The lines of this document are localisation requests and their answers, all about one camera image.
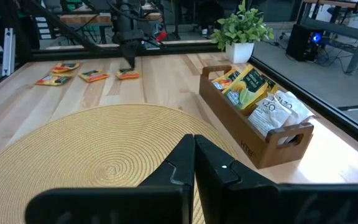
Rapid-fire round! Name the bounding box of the white orange tea packet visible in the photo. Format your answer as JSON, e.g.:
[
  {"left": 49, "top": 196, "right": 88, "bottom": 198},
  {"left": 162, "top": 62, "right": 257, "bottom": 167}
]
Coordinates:
[
  {"left": 247, "top": 98, "right": 291, "bottom": 138},
  {"left": 273, "top": 90, "right": 316, "bottom": 127}
]

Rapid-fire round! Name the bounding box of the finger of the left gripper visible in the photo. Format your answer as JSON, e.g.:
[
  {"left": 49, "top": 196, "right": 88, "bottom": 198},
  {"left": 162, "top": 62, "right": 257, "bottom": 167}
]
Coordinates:
[
  {"left": 121, "top": 43, "right": 133, "bottom": 69},
  {"left": 130, "top": 43, "right": 141, "bottom": 69}
]

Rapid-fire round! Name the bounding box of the wooden tea organizer box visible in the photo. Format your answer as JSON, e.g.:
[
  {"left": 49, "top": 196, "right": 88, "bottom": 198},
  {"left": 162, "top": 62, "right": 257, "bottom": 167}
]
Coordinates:
[{"left": 199, "top": 64, "right": 315, "bottom": 170}]

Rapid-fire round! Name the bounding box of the green tea packet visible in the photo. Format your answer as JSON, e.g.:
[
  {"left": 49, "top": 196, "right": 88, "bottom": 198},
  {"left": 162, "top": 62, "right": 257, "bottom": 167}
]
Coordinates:
[
  {"left": 261, "top": 74, "right": 281, "bottom": 94},
  {"left": 222, "top": 64, "right": 270, "bottom": 110}
]

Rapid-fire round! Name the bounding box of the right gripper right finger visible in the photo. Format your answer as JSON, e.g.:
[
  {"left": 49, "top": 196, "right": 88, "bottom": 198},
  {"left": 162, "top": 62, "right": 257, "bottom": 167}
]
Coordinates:
[{"left": 194, "top": 134, "right": 358, "bottom": 224}]

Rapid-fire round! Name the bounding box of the round woven straw placemat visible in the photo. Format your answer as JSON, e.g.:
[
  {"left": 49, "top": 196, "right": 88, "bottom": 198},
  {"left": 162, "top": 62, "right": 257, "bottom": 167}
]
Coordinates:
[{"left": 0, "top": 104, "right": 239, "bottom": 224}]

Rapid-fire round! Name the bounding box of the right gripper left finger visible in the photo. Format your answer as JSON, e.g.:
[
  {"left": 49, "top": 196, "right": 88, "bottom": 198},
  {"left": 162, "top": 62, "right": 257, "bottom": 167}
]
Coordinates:
[{"left": 25, "top": 134, "right": 196, "bottom": 224}]

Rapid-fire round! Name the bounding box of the black computer tower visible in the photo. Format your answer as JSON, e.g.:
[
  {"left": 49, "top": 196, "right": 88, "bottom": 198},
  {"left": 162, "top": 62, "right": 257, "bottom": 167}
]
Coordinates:
[{"left": 286, "top": 24, "right": 324, "bottom": 62}]

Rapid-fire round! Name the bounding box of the silver aluminium bracket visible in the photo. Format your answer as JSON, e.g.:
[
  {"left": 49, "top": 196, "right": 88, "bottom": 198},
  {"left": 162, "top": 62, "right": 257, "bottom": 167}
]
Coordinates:
[{"left": 1, "top": 27, "right": 16, "bottom": 77}]

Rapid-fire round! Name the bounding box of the grey metal desk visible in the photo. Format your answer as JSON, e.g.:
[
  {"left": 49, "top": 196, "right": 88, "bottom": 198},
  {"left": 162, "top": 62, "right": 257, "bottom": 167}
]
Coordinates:
[{"left": 300, "top": 0, "right": 358, "bottom": 74}]

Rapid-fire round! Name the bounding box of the green plant in white pot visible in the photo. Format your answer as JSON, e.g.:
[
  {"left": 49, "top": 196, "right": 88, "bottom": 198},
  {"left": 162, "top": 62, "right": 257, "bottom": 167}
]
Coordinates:
[{"left": 210, "top": 0, "right": 275, "bottom": 65}]

